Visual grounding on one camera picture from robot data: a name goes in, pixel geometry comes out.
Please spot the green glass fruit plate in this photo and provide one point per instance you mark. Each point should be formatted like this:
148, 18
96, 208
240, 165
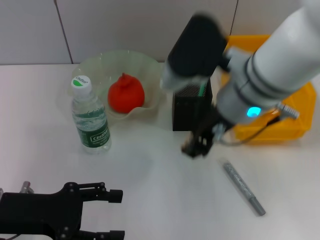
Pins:
140, 67

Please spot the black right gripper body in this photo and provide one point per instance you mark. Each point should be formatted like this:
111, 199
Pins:
206, 125

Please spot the water bottle with green label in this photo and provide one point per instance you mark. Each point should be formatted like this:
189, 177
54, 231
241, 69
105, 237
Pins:
92, 125

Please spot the silver marker pen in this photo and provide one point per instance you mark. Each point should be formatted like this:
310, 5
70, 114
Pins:
240, 186

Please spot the yellow plastic bin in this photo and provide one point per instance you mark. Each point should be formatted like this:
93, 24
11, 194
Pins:
295, 130

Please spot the green utility knife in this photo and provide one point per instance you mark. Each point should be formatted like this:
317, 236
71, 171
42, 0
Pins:
202, 90

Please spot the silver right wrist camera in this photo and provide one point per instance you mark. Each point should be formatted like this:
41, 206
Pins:
195, 45

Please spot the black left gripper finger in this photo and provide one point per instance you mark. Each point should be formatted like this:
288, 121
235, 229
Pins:
115, 235
116, 196

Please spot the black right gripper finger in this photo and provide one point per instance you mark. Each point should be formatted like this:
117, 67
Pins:
205, 148
195, 151

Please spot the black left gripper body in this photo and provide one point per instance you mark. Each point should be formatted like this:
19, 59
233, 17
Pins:
37, 212

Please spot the black mesh pen holder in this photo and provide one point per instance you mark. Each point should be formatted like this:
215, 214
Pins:
185, 112

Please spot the orange fruit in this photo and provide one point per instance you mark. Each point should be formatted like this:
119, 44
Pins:
125, 95

